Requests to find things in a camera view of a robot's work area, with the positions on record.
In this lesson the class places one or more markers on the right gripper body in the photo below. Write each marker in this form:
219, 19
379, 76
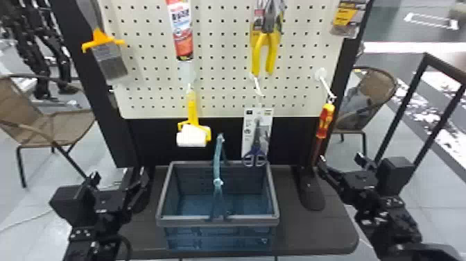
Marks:
360, 187

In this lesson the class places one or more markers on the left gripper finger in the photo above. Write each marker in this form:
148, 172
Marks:
138, 189
89, 186

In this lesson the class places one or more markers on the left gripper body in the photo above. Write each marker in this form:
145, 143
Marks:
109, 207

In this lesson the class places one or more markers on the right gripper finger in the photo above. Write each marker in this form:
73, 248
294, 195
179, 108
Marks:
331, 175
365, 163

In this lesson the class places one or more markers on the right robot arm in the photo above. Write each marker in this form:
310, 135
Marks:
393, 229

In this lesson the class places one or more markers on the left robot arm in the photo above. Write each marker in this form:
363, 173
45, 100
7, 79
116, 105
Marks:
87, 248

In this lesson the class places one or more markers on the red screwdriver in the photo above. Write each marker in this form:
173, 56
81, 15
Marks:
324, 122

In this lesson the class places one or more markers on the beige mesh chair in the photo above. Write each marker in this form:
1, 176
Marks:
54, 127
367, 94

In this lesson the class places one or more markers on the yellow paint roller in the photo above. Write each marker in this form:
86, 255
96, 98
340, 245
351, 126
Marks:
192, 136

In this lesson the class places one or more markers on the blue basket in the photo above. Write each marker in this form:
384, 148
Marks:
218, 220

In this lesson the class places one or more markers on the blue scissors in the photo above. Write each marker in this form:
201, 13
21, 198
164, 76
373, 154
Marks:
256, 125

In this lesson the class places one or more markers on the yellow paint brush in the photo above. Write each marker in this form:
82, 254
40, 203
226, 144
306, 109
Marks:
108, 58

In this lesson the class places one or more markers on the white pegboard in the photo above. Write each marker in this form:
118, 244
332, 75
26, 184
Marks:
225, 91

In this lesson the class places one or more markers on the yellow pliers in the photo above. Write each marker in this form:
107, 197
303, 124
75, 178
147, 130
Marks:
259, 47

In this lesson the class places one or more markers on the yellow tool packet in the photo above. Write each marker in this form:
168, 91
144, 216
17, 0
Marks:
346, 16

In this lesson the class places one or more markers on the red sealant tube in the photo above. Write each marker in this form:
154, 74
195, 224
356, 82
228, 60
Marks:
182, 32

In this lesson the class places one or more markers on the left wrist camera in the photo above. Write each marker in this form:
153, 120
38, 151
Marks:
69, 206

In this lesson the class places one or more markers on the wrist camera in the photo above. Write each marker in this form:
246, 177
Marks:
69, 206
395, 175

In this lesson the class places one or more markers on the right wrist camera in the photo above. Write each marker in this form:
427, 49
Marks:
395, 175

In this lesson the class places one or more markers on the black metal frame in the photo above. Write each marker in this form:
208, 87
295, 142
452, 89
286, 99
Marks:
415, 91

